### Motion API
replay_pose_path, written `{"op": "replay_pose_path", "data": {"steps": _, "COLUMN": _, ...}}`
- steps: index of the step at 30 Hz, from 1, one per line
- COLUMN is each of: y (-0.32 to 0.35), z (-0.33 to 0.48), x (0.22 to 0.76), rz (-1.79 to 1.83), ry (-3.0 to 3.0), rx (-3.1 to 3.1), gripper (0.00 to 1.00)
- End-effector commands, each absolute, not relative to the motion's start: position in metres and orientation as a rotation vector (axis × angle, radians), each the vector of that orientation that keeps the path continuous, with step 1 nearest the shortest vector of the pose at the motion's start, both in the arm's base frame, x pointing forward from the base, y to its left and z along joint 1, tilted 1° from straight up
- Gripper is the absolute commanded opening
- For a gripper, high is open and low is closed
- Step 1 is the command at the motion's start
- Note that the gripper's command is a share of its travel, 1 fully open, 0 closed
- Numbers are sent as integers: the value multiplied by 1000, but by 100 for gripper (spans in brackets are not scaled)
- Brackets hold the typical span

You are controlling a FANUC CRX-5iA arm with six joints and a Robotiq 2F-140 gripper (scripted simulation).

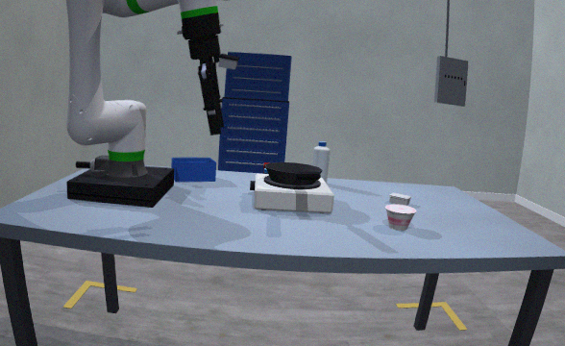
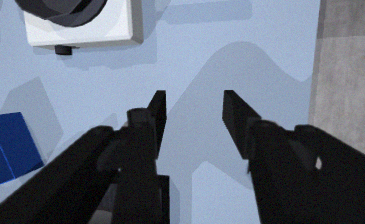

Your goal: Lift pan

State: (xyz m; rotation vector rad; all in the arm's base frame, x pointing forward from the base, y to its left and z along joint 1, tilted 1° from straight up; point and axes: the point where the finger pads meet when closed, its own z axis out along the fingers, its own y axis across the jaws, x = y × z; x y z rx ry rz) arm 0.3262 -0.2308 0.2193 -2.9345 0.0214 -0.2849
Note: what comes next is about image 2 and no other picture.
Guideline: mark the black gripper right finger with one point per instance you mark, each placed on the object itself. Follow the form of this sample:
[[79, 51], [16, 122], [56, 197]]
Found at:
[[285, 181]]

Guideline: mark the blue open rectangular bin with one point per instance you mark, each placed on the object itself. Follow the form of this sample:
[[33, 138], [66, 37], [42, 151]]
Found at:
[[18, 147]]

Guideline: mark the black frying pan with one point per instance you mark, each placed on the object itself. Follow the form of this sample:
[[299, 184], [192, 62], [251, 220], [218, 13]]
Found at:
[[45, 9]]

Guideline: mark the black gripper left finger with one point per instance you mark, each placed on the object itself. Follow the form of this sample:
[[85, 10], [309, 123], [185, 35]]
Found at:
[[69, 189]]

